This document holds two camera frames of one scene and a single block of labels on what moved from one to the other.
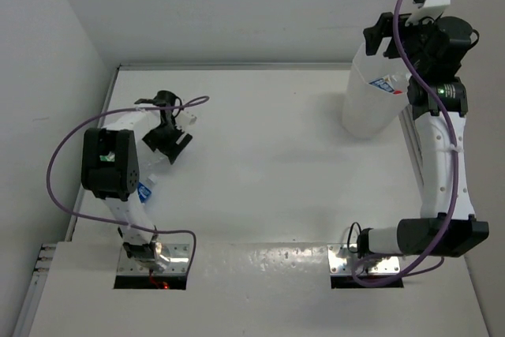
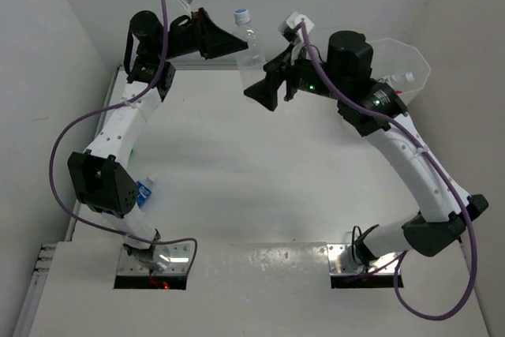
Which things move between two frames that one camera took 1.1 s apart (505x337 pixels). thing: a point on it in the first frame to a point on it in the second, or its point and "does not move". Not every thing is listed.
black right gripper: [384, 28] to [281, 67]
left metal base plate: [177, 263] does not move
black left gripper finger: [182, 142] to [213, 40]
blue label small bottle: [145, 187] does not move
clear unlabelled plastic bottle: [154, 162] to [250, 61]
